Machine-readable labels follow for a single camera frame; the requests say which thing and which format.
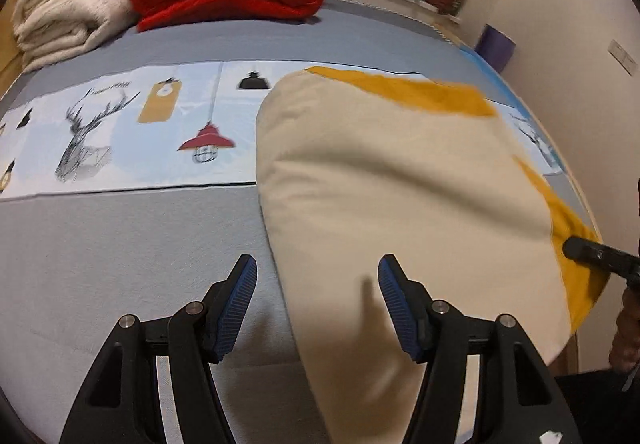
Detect beige and yellow garment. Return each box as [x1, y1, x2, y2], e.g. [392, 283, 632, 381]
[255, 65, 608, 444]

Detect printed grey bedsheet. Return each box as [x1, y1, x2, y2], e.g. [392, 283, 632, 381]
[0, 0, 596, 444]

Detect person's dark clothing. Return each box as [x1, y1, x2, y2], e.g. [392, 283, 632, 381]
[547, 369, 640, 444]

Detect purple box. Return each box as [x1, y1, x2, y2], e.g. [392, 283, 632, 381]
[474, 24, 516, 73]

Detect white folded fleece blanket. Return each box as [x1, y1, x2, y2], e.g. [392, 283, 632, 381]
[12, 0, 151, 75]

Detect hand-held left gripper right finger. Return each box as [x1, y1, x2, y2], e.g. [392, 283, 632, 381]
[377, 254, 583, 444]

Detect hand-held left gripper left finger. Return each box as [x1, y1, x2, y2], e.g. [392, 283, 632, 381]
[59, 254, 258, 444]

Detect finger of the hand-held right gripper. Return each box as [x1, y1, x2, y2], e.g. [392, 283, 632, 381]
[563, 236, 640, 286]

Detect white wall switch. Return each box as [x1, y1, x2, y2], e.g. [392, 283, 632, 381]
[609, 39, 640, 77]

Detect person's right hand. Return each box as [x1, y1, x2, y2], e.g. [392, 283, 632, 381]
[611, 294, 640, 373]

